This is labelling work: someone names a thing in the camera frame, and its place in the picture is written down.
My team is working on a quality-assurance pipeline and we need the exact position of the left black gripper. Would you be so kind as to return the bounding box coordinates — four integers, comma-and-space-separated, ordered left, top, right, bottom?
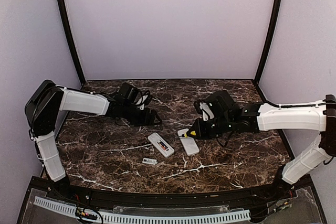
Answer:
122, 103, 162, 126

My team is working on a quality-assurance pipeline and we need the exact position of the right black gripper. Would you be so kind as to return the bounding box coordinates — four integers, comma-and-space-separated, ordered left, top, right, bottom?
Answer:
187, 115, 234, 140

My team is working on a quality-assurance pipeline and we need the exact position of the yellow handled screwdriver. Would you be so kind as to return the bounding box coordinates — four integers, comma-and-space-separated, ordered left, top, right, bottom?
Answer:
177, 129, 196, 138

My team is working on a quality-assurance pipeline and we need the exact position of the white remote with display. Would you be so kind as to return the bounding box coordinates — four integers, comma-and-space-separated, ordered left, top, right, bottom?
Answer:
148, 133, 175, 158

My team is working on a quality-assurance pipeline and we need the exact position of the white battery compartment cover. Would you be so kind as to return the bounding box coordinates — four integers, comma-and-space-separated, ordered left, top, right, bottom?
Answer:
142, 158, 158, 165

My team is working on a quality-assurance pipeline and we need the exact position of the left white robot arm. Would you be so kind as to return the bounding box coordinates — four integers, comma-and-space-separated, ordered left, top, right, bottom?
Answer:
24, 80, 163, 201

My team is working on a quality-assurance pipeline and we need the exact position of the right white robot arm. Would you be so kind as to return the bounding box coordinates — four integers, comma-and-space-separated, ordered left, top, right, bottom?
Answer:
183, 90, 335, 200

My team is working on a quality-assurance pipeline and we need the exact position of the white centre remote control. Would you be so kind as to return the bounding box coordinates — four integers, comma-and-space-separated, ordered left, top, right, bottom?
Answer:
177, 129, 200, 156

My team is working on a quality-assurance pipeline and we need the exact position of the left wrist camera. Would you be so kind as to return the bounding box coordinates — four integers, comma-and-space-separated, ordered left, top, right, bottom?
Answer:
135, 91, 153, 110

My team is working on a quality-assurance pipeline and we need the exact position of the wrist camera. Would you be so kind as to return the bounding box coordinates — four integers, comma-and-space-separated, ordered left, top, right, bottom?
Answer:
194, 100, 214, 121
135, 91, 153, 110

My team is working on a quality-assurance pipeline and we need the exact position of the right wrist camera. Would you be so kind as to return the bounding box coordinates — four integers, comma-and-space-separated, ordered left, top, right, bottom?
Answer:
194, 100, 214, 121

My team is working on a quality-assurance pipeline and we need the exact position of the black front table rail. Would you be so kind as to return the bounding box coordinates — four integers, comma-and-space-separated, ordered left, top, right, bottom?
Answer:
40, 180, 290, 209

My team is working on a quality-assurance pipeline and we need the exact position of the white slotted cable duct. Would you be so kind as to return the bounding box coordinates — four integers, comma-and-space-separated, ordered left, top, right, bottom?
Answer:
34, 196, 251, 223

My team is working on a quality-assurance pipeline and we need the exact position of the left black frame post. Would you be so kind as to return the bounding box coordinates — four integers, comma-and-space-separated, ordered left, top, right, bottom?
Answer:
57, 0, 86, 86

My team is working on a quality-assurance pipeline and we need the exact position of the black frame post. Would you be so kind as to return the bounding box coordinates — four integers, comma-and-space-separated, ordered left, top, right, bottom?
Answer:
254, 0, 281, 86
57, 0, 86, 86

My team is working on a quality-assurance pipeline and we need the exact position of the right black frame post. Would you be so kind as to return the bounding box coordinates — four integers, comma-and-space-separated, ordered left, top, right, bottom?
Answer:
254, 0, 281, 86

